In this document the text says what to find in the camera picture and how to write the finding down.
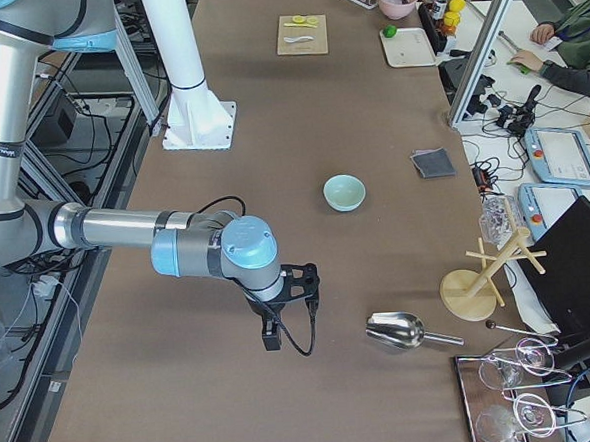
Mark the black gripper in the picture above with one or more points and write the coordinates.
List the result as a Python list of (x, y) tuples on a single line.
[(264, 310)]

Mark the white plastic spoon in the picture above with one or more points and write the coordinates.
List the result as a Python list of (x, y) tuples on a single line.
[(298, 39)]

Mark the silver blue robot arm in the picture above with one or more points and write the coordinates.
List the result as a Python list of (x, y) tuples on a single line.
[(225, 245)]

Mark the light green ceramic bowl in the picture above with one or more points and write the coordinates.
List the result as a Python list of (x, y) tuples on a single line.
[(344, 193)]

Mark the pink ice bowl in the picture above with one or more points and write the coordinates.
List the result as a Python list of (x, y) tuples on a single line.
[(397, 9)]

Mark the metal scoop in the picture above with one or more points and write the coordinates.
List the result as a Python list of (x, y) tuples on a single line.
[(404, 330)]

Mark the wooden mug tree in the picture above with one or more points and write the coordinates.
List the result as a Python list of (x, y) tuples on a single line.
[(473, 296)]

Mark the grey folded cloth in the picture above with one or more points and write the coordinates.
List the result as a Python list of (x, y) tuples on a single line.
[(433, 163)]

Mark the clear glass jar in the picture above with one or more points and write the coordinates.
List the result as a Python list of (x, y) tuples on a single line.
[(499, 219)]

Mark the bamboo cutting board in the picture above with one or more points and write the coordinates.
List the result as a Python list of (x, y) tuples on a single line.
[(318, 47)]

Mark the blue teach pendant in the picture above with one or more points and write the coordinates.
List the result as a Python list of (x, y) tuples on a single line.
[(558, 156), (543, 204)]

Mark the yellow plastic knife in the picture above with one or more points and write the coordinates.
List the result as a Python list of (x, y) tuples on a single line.
[(301, 25)]

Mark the black monitor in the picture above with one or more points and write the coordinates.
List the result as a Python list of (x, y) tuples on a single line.
[(564, 288)]

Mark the cream rabbit tray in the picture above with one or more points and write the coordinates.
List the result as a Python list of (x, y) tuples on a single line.
[(407, 48)]

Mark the green lime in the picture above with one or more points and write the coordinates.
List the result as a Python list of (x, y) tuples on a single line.
[(390, 31)]

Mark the yellow lemon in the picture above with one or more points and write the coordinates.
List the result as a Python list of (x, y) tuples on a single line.
[(455, 6)]

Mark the seated person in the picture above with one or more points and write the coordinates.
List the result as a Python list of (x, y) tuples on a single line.
[(570, 38)]

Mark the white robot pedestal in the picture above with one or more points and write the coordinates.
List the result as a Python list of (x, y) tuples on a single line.
[(196, 118)]

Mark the aluminium frame post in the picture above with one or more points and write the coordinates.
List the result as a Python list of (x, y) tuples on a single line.
[(495, 15)]

